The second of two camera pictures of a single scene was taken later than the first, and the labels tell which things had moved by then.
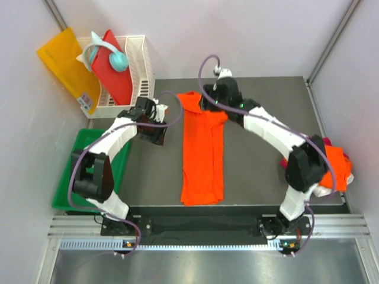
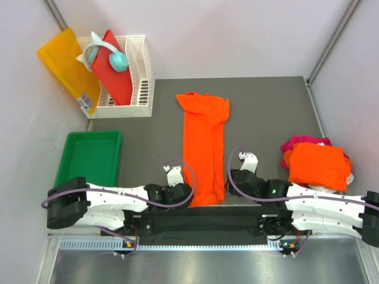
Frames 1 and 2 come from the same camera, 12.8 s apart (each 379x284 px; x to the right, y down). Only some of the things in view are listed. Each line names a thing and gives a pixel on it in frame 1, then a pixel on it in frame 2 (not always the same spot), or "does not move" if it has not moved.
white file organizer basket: (137, 53) does not move
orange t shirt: (202, 173) does not move
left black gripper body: (153, 134) -> (185, 205)
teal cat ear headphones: (118, 61) does not move
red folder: (118, 83) does not move
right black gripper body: (212, 91) -> (250, 195)
